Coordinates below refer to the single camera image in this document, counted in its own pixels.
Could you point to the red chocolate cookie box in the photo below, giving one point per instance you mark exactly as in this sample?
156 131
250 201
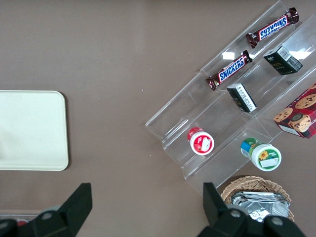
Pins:
298 116

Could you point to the red lid snack cup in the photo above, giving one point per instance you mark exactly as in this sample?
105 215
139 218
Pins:
201 143

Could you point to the cream rectangular tray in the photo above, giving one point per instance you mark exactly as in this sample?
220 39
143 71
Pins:
32 130

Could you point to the Snickers chocolate bar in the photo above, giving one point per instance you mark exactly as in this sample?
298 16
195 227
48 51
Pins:
230 70
272 28

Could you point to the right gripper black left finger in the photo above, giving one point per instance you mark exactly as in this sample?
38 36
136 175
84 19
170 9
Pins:
76 207

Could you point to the light tan wicker basket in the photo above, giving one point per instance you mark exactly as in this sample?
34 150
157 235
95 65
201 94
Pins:
254 182

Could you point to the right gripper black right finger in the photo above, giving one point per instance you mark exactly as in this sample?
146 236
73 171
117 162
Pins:
212 207

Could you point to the clear acrylic bottle rack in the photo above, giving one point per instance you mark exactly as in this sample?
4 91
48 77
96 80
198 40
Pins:
19 214

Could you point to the small dark green box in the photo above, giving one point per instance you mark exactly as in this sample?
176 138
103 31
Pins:
243 98
281 60

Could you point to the green lid snack cup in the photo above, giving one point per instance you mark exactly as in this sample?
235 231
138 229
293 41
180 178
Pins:
265 155

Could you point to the red cola bottle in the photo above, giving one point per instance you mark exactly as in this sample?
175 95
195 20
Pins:
21 223

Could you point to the clear acrylic stepped display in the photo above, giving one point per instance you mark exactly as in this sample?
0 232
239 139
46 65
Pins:
222 118

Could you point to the silver foil packets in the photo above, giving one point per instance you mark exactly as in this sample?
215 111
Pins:
261 205

